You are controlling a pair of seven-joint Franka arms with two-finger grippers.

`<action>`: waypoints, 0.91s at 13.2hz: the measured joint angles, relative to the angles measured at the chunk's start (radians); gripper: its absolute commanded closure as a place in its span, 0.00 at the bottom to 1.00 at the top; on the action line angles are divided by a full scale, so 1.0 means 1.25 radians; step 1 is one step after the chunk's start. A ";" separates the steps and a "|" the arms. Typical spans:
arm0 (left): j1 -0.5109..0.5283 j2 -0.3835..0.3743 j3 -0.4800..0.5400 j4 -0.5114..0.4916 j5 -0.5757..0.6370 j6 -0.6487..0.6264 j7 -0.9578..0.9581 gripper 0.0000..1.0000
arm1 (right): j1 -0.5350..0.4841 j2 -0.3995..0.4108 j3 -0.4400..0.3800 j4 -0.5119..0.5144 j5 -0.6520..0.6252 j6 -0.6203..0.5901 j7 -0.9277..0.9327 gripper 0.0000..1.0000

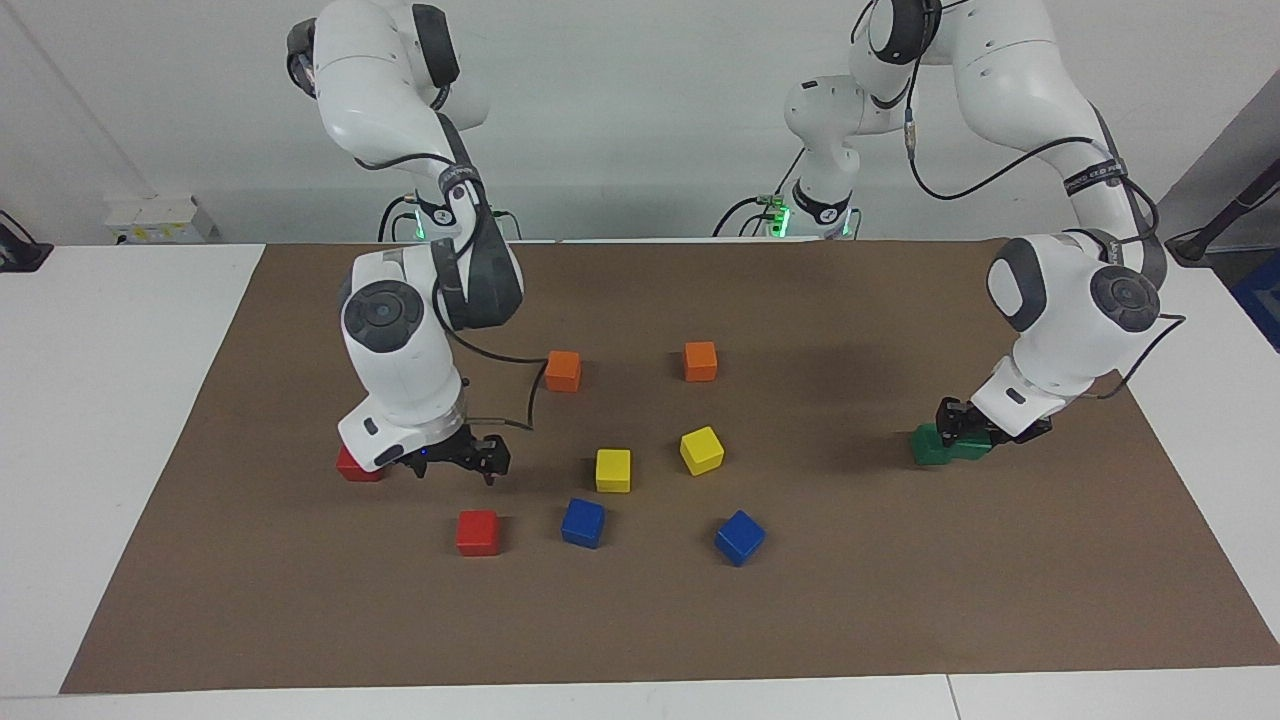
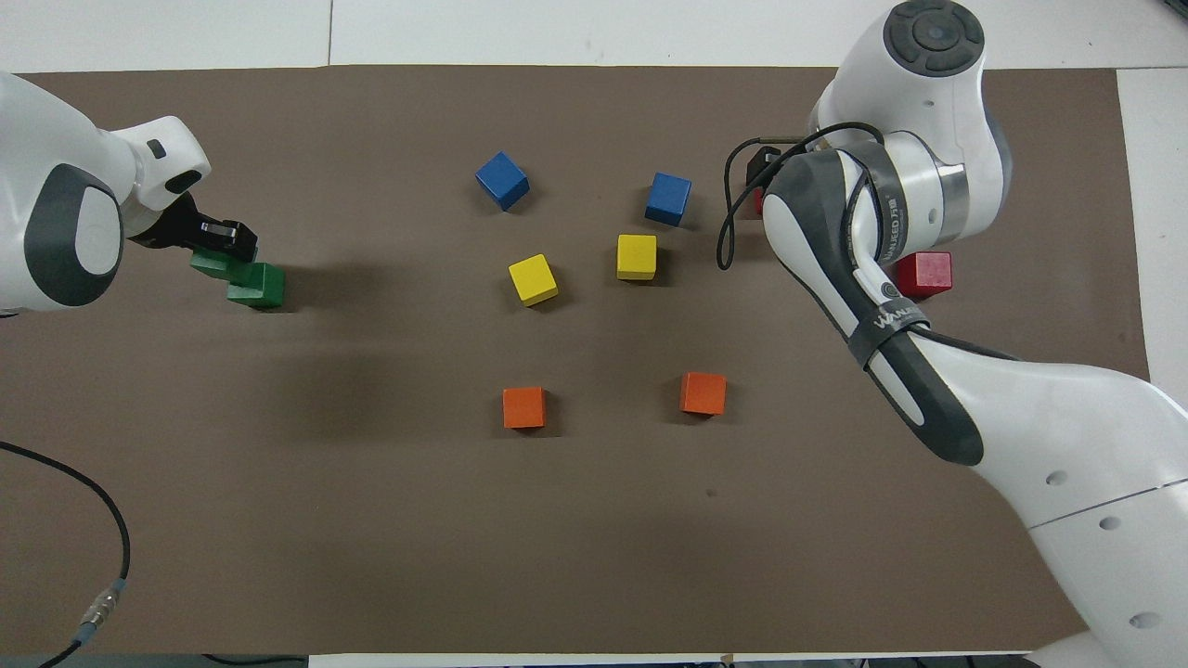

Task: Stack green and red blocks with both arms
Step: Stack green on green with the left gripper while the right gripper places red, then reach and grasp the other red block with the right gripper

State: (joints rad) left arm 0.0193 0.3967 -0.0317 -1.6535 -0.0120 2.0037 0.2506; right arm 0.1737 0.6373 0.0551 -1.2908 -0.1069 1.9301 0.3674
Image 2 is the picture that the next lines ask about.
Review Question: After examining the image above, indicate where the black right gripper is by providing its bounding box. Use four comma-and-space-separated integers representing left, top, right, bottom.
747, 145, 786, 190

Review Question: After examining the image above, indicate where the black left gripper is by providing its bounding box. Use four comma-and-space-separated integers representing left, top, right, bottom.
129, 194, 259, 263

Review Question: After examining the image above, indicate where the blue wooden block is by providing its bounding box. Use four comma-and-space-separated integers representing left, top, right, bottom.
645, 172, 693, 227
475, 151, 531, 212

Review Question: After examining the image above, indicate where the yellow wooden block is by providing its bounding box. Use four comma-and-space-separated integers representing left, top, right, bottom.
508, 253, 560, 307
616, 234, 658, 281

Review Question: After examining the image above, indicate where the orange wooden block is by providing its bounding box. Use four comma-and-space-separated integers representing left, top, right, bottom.
502, 387, 548, 430
679, 372, 728, 417

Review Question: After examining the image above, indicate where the brown table mat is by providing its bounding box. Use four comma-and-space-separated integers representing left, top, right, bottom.
0, 65, 1152, 655

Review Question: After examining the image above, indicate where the black right arm gripper cable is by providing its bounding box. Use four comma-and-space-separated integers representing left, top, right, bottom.
717, 122, 887, 272

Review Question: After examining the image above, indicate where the black arm gripper cable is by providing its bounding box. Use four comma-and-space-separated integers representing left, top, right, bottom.
717, 122, 887, 272
0, 442, 131, 668

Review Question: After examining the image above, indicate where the black left arm gripper cable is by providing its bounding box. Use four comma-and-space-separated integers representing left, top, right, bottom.
0, 442, 131, 668

